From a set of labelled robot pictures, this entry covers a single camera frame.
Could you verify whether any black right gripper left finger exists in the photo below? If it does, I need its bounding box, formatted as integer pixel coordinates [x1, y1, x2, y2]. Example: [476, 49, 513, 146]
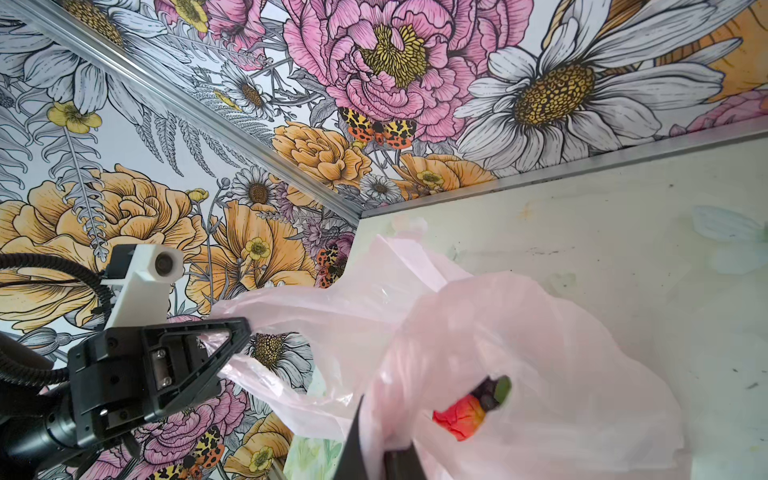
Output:
[333, 401, 368, 480]

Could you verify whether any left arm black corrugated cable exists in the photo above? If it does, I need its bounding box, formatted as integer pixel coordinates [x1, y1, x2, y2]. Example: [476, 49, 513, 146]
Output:
[0, 251, 115, 388]

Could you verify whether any aluminium corner post left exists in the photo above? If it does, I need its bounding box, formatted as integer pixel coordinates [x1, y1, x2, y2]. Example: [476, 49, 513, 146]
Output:
[6, 1, 362, 226]

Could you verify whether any red orange mango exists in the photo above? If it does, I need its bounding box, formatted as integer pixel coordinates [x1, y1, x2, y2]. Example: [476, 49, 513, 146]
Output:
[432, 394, 486, 442]

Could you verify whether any dark purple grape bunch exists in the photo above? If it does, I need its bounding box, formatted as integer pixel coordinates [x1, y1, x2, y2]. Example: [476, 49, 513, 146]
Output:
[471, 375, 512, 412]

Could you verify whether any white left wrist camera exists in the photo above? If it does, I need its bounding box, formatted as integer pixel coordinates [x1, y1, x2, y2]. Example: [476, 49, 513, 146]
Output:
[102, 244, 184, 329]

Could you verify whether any pink plastic bag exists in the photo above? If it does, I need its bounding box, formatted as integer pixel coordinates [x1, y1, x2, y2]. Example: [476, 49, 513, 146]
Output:
[212, 235, 691, 479]

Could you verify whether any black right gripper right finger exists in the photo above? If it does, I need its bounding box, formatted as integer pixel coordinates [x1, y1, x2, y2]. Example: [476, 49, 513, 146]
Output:
[383, 444, 426, 480]

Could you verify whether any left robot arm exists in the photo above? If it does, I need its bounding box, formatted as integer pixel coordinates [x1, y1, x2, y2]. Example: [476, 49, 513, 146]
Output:
[1, 318, 251, 479]

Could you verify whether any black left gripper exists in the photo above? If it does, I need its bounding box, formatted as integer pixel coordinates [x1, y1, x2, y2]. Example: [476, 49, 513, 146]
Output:
[68, 318, 251, 447]

